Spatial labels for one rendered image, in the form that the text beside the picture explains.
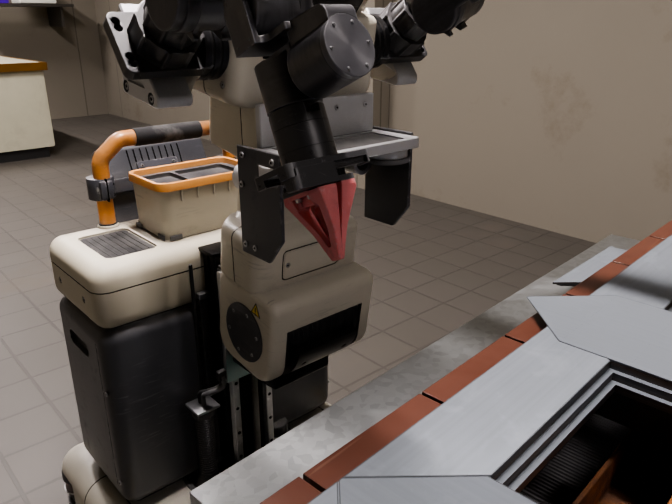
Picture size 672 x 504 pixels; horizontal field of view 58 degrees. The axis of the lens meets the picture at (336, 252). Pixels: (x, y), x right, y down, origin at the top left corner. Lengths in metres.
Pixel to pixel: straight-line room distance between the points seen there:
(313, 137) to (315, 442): 0.43
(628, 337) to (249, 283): 0.54
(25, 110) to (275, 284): 5.41
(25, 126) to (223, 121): 5.34
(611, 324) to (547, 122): 3.06
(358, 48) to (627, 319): 0.51
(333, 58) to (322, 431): 0.52
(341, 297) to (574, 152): 2.89
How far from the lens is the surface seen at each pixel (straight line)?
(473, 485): 0.56
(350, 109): 0.97
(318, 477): 0.58
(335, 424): 0.89
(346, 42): 0.55
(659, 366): 0.78
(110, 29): 0.83
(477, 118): 4.12
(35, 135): 6.32
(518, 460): 0.61
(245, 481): 0.81
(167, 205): 1.19
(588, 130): 3.74
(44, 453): 2.10
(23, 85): 6.26
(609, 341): 0.81
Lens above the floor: 1.21
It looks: 21 degrees down
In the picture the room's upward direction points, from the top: straight up
